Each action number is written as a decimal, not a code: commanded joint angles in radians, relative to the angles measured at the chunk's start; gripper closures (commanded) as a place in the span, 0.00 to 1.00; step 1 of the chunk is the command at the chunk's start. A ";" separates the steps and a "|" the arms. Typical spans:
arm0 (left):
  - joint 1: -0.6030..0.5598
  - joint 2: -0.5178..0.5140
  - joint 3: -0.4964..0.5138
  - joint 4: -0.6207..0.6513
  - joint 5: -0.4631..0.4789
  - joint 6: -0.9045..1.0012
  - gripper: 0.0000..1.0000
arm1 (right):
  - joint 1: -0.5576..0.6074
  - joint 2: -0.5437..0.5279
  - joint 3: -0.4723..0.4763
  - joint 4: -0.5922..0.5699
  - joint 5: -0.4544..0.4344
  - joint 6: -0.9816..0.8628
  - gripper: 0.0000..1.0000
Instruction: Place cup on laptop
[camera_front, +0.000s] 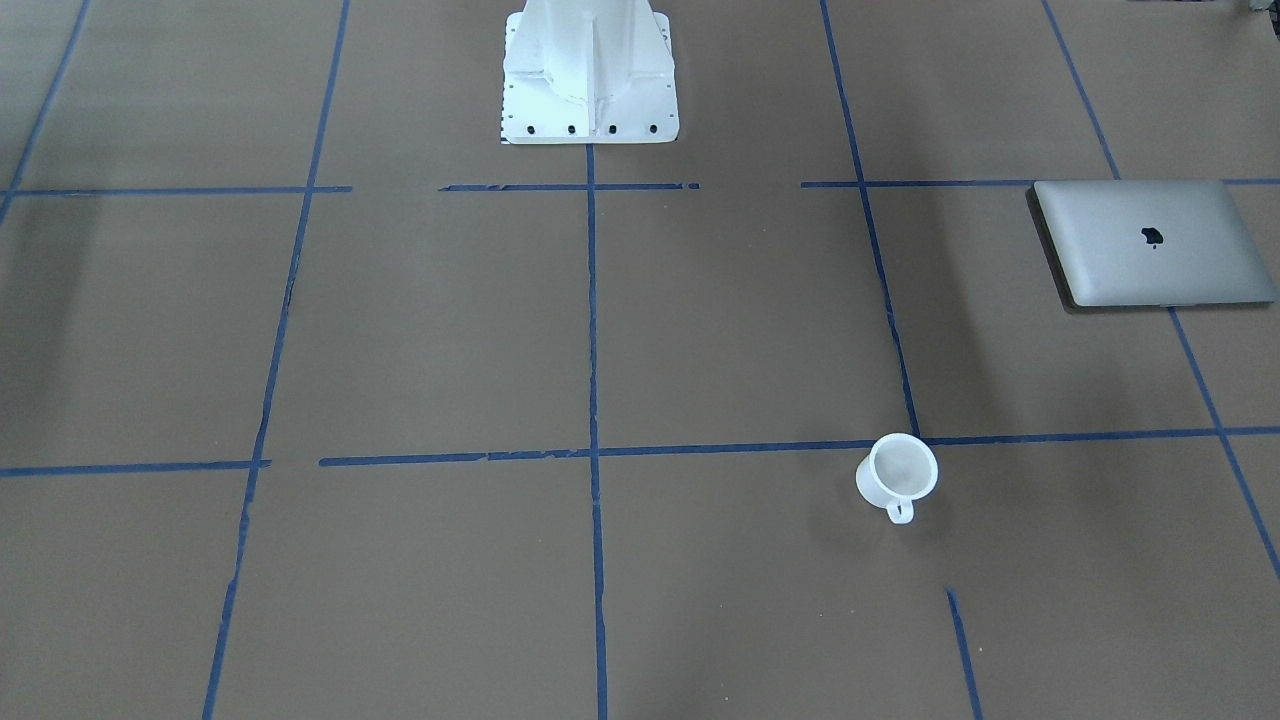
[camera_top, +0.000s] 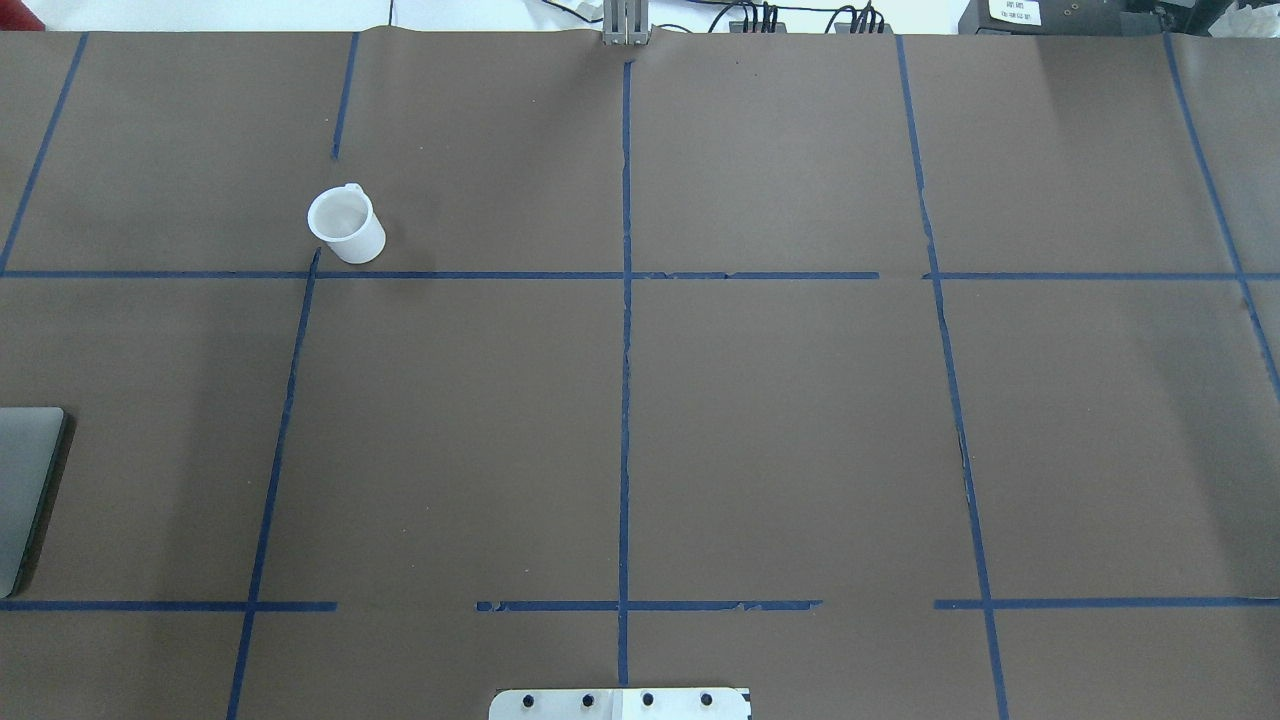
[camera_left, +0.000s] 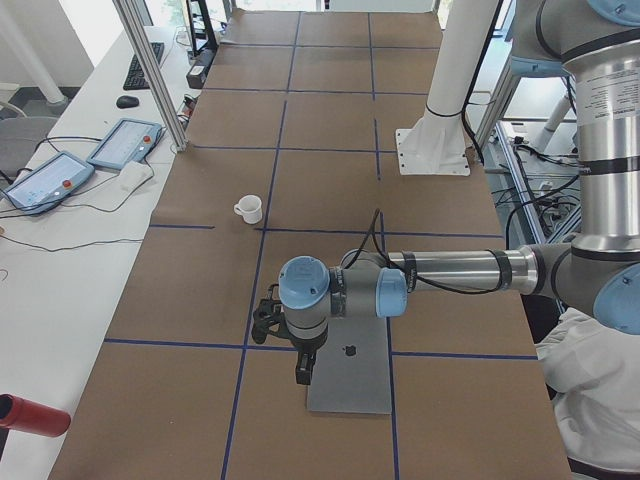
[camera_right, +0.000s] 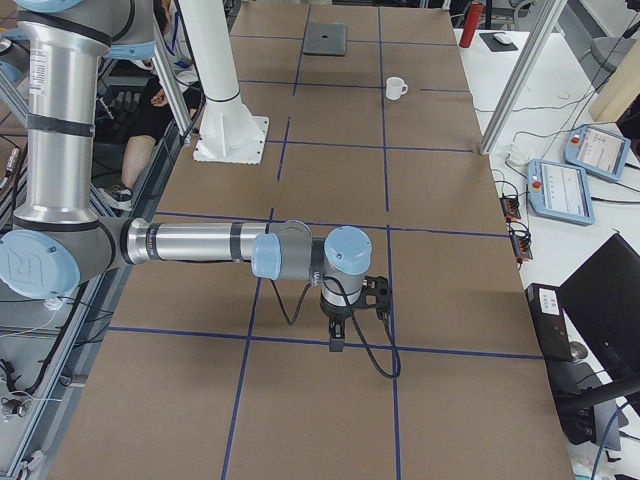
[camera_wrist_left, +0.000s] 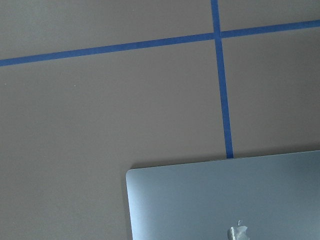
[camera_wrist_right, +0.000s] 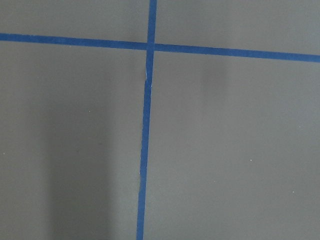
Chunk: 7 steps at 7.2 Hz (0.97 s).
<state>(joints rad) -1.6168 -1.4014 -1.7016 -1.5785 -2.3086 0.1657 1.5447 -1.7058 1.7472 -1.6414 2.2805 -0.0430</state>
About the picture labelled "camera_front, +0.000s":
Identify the white plastic cup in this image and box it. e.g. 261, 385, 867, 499
855, 433, 940, 525

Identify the silver closed laptop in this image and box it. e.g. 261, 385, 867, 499
1030, 179, 1277, 309

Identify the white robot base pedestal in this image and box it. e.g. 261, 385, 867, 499
499, 1, 680, 145

